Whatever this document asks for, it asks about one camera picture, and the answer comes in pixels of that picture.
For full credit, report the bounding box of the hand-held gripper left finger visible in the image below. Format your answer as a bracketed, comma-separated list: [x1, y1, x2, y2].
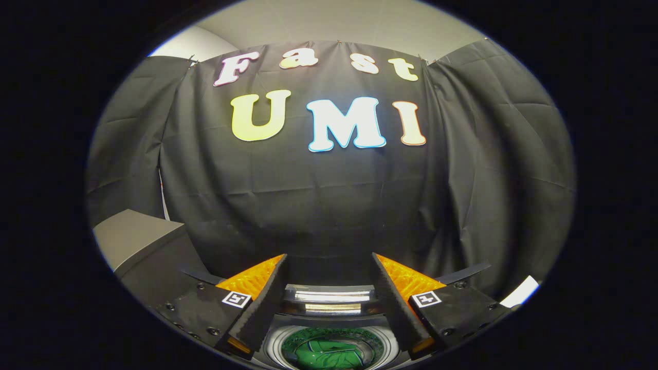
[156, 253, 288, 360]

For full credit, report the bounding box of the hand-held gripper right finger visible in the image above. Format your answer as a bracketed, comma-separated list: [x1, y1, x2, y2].
[371, 252, 515, 361]

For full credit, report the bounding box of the grey washing machine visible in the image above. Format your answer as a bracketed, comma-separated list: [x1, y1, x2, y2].
[257, 284, 412, 370]

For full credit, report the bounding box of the green polo shirt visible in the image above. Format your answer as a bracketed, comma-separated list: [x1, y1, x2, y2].
[282, 328, 385, 370]

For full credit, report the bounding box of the black backdrop cloth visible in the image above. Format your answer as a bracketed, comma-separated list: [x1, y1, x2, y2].
[86, 39, 575, 309]

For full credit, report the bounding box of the white paper sheet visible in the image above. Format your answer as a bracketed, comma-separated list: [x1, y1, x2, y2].
[500, 275, 540, 308]

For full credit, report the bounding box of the grey cabinet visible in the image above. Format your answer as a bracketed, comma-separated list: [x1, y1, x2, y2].
[93, 209, 216, 309]

